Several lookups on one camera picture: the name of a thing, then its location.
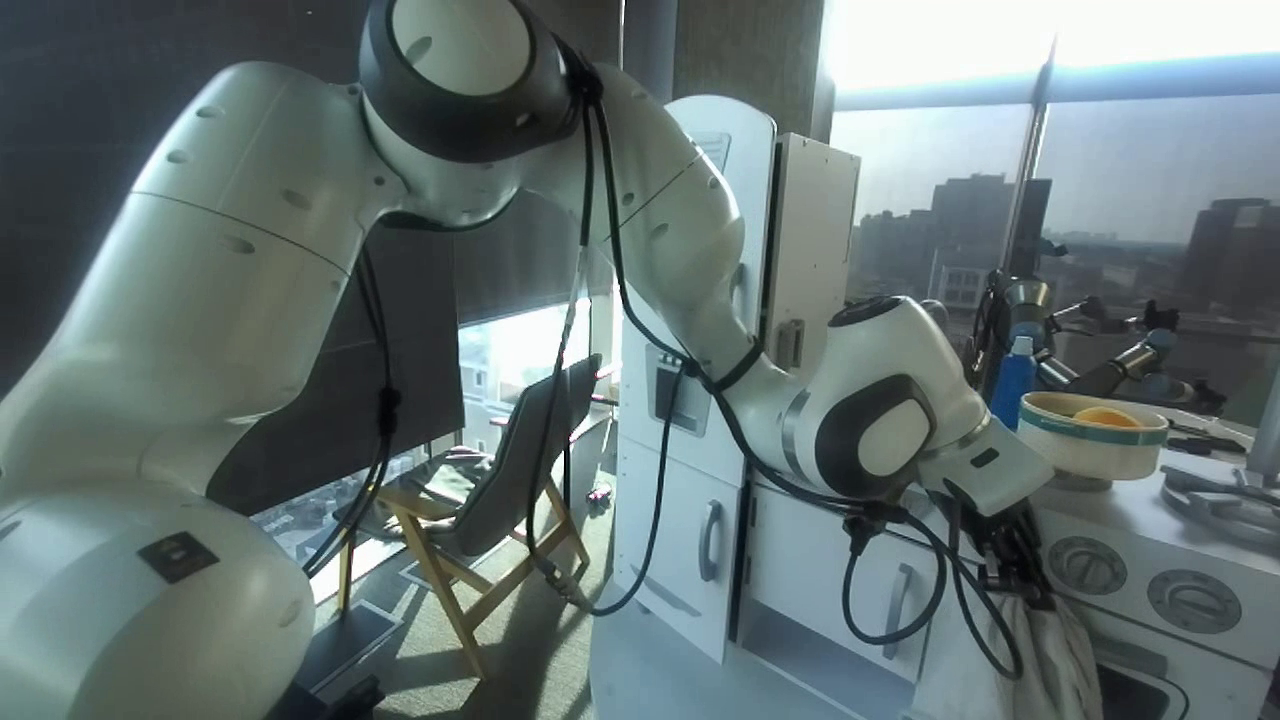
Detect white bowl with yellow food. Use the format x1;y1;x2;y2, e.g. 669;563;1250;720
1016;388;1175;482

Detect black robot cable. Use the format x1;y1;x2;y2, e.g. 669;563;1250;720
524;55;1032;687

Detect white towel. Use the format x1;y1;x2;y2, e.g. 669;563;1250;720
915;583;1111;720

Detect toy oven door with window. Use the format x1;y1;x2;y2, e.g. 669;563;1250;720
1075;621;1280;720

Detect white toy kitchen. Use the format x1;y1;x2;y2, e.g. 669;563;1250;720
591;90;1280;720

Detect metal toy faucet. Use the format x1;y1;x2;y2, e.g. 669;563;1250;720
1060;294;1190;409

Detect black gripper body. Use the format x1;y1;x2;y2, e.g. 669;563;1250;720
958;490;1054;577

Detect black cable along arm base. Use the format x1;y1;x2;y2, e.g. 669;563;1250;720
300;246;406;578

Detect blue bottle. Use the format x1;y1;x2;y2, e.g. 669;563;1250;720
991;330;1045;430

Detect wooden folding chair dark fabric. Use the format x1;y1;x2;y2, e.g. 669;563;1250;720
337;355;609;678

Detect white toy fridge short door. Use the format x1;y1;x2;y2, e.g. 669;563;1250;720
611;437;752;669

